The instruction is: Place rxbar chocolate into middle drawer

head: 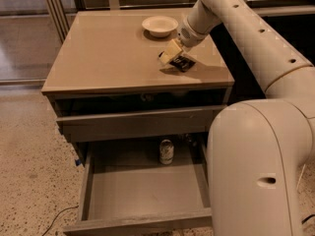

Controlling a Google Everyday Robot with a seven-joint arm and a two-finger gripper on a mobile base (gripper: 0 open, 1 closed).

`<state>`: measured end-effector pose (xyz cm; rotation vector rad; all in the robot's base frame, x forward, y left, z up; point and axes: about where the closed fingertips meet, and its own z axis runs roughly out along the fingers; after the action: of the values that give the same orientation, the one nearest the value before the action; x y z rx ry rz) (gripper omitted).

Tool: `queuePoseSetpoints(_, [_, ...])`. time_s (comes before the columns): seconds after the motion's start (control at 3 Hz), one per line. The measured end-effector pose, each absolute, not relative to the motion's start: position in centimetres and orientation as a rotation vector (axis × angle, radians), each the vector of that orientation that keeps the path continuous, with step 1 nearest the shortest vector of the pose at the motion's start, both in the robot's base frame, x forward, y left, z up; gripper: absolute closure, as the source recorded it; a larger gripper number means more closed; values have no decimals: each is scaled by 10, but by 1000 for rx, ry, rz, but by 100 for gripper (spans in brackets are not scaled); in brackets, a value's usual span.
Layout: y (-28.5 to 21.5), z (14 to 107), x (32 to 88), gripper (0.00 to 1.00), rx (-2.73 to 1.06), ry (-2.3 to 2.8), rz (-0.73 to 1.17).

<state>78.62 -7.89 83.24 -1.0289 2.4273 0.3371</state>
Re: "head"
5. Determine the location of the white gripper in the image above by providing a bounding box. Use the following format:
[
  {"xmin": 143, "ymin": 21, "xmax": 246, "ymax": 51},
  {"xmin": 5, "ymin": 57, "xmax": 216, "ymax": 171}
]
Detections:
[{"xmin": 158, "ymin": 17, "xmax": 211, "ymax": 65}]

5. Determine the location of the black rxbar chocolate wrapper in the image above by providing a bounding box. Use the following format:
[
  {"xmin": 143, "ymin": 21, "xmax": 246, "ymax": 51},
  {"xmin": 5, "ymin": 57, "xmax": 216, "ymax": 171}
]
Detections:
[{"xmin": 161, "ymin": 55, "xmax": 195, "ymax": 73}]

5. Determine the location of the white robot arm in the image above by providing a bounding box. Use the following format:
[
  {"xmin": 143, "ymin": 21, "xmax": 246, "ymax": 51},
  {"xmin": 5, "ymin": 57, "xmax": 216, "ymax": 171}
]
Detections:
[{"xmin": 160, "ymin": 0, "xmax": 315, "ymax": 236}]

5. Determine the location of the closed grey top drawer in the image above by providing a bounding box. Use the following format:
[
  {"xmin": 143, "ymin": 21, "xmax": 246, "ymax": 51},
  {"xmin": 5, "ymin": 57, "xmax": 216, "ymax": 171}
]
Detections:
[{"xmin": 57, "ymin": 105, "xmax": 225, "ymax": 143}]

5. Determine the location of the grey drawer cabinet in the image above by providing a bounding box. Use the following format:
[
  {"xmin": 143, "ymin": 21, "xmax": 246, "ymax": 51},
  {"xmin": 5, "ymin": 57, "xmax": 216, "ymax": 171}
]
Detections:
[{"xmin": 42, "ymin": 9, "xmax": 234, "ymax": 159}]

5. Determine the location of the white can in drawer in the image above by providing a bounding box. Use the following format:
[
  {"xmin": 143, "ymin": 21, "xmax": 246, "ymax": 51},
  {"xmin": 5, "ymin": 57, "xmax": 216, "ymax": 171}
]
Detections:
[{"xmin": 159, "ymin": 140, "xmax": 174, "ymax": 165}]

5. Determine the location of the open grey middle drawer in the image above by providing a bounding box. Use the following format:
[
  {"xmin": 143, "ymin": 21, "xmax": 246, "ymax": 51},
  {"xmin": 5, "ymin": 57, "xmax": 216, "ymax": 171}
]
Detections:
[{"xmin": 64, "ymin": 138, "xmax": 212, "ymax": 236}]

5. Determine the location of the white ceramic bowl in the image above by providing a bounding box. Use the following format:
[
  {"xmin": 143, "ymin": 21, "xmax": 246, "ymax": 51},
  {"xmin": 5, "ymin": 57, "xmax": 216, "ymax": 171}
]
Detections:
[{"xmin": 142, "ymin": 16, "xmax": 178, "ymax": 38}]

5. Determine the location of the black cable on floor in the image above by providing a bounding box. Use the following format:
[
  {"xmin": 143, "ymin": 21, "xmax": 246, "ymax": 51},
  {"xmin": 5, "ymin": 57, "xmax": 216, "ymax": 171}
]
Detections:
[{"xmin": 40, "ymin": 205, "xmax": 80, "ymax": 236}]

